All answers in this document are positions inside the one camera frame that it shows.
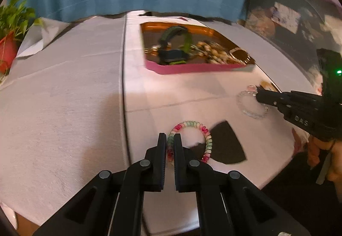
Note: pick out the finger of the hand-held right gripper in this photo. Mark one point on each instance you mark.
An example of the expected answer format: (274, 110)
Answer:
(272, 98)
(280, 110)

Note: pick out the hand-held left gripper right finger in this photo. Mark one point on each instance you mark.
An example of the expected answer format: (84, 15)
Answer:
(179, 161)

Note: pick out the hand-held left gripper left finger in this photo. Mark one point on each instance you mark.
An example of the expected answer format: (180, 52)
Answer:
(160, 161)

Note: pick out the pink tin box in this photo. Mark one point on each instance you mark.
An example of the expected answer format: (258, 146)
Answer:
(187, 68)

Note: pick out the person's right hand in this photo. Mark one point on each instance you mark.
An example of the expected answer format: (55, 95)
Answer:
(336, 161)

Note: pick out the yellow round object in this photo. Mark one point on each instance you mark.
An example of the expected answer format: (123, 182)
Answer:
(267, 83)

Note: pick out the black patch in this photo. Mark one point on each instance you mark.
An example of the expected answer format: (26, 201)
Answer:
(227, 145)

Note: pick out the white tablecloth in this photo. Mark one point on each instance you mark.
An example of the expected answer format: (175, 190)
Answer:
(187, 97)

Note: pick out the white label card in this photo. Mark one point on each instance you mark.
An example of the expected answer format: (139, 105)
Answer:
(287, 17)

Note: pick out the dark smart watch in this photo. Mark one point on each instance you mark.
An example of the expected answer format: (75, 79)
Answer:
(171, 55)

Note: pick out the grey tablecloth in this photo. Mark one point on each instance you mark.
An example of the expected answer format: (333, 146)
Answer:
(66, 105)

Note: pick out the white paper sheet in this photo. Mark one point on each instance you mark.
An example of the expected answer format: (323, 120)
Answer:
(40, 38)

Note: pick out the red plant pot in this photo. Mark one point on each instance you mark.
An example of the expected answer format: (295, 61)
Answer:
(6, 51)

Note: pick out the green plant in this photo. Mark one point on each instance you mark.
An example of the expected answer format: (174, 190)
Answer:
(16, 17)

